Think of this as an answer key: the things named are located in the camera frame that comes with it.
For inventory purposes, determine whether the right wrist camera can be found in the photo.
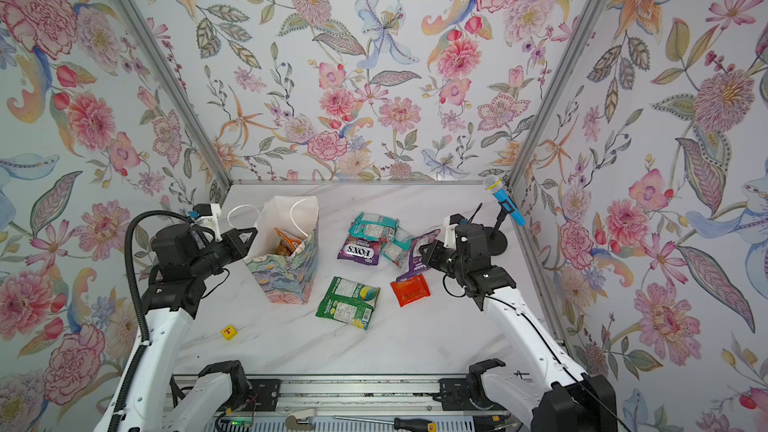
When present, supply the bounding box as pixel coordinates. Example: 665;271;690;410
441;213;467;249

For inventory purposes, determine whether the red snack packet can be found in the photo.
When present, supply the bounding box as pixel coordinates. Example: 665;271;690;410
391;275;431;307

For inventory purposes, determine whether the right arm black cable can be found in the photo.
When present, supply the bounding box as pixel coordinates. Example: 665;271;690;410
440;203;634;432

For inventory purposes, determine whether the blue microphone on stand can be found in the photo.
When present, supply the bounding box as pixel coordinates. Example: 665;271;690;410
483;175;526;256

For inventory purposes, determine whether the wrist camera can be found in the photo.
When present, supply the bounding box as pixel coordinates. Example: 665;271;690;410
188;203;222;242
441;213;467;249

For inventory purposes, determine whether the teal snack packet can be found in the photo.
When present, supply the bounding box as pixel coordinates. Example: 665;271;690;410
349;212;398;243
381;228;413;267

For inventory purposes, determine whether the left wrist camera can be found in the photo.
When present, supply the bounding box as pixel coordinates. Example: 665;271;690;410
188;203;222;242

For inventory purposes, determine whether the upper teal snack packet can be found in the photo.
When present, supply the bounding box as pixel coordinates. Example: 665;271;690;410
349;212;398;243

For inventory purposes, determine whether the lower teal snack packet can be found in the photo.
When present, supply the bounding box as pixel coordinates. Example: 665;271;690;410
381;228;413;267

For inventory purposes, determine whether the green Fox's candy bag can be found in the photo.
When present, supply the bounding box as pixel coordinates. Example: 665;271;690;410
315;277;380;330

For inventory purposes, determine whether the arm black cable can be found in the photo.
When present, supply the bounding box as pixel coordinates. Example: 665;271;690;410
440;203;634;432
104;209;193;432

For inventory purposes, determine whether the purple Fox's berries candy bag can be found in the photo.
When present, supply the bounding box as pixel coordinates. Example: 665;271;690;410
337;235;381;266

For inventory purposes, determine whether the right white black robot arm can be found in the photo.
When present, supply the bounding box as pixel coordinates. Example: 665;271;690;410
418;223;623;431

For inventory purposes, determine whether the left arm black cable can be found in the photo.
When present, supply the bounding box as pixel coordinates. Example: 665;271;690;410
104;209;193;432

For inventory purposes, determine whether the small yellow cube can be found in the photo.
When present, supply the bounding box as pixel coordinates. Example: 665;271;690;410
221;326;238;340

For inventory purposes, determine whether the floral paper gift bag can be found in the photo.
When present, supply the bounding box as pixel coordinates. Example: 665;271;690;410
227;196;320;305

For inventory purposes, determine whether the orange Fox's fruits candy bag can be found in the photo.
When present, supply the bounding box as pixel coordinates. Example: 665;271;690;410
274;228;303;257

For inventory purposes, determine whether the purple snack packet back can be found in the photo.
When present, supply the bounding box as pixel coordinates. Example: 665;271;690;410
395;228;441;282

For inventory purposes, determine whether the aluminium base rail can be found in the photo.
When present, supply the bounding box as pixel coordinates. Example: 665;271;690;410
158;374;610;418

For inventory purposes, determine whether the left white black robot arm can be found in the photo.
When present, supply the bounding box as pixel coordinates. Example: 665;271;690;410
96;223;258;431

